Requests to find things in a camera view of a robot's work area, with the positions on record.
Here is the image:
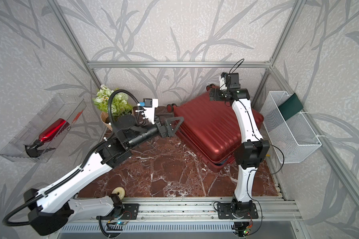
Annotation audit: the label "aluminium frame profiles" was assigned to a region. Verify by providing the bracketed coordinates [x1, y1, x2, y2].
[46, 0, 359, 225]

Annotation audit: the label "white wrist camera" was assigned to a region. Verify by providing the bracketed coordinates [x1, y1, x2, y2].
[219, 72, 240, 90]
[136, 98, 159, 124]

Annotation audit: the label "red ribbed hardshell suitcase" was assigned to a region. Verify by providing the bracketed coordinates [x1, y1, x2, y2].
[167, 85, 263, 172]

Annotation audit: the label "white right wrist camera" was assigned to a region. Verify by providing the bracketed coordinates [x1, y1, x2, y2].
[219, 72, 240, 90]

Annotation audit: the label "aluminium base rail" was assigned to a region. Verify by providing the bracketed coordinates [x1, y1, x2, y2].
[122, 197, 302, 223]

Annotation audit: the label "white wire mesh basket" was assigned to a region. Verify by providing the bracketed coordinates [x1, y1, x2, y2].
[260, 91, 322, 164]

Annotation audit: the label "clear plastic wall bin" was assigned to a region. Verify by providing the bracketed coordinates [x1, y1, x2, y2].
[0, 94, 86, 163]

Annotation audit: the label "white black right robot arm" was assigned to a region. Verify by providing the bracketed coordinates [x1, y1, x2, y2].
[209, 87, 272, 219]

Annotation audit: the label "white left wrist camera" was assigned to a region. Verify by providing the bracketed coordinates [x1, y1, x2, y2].
[136, 98, 159, 124]

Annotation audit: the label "green white artificial flowers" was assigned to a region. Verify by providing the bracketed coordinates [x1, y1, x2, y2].
[93, 85, 133, 118]

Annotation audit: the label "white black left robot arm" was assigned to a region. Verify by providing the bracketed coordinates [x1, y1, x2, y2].
[2, 90, 184, 236]

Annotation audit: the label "dark green card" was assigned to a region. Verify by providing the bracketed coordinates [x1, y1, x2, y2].
[278, 93, 303, 121]

